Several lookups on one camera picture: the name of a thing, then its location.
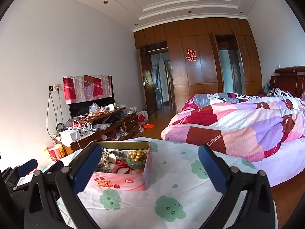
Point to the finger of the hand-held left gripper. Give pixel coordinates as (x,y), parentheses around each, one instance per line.
(27,168)
(52,168)

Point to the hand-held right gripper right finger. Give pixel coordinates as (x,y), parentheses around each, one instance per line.
(214,169)

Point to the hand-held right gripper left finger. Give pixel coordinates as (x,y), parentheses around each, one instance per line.
(83,169)

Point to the silver wristwatch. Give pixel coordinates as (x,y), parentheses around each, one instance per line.
(118,153)

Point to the pink tin box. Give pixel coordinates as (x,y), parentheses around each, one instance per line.
(128,182)

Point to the green jade bangle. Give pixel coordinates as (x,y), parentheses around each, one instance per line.
(135,165)

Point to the red and yellow box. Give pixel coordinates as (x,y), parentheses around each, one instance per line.
(54,153)

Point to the white cloth green cloud print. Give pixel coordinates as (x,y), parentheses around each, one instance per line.
(181,171)

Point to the white box appliance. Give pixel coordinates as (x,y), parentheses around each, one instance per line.
(69,135)

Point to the pile of cluttered household things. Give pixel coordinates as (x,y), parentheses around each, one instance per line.
(107,126)

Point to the pink patchwork quilt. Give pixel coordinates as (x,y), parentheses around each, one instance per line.
(238,124)

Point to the black television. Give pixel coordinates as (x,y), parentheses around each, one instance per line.
(78,109)

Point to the clear plastic bag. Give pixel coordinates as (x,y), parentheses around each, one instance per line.
(93,108)

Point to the wooden television cabinet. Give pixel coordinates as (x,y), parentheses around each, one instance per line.
(129,124)

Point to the lavender bed sheet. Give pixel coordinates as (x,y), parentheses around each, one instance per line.
(281,164)

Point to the grey striped cartoon blanket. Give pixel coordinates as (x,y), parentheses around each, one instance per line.
(214,99)

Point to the white bag red print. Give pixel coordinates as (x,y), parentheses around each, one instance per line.
(142,118)

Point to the orange plastic bag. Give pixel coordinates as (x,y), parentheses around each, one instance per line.
(148,125)

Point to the teal cloth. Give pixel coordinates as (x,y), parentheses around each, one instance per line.
(266,88)

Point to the black white print pillow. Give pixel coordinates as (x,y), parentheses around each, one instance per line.
(278,92)

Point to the dark wooden door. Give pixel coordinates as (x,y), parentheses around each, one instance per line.
(149,85)

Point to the wooden door with glass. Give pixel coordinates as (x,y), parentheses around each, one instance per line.
(215,62)

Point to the wooden bed headboard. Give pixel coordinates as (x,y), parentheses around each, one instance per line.
(286,81)

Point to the wooden bed frame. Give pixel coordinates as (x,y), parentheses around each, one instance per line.
(290,183)

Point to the wall power outlet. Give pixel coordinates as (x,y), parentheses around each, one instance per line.
(55,88)

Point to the red paper wall decoration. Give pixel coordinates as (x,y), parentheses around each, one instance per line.
(191,54)

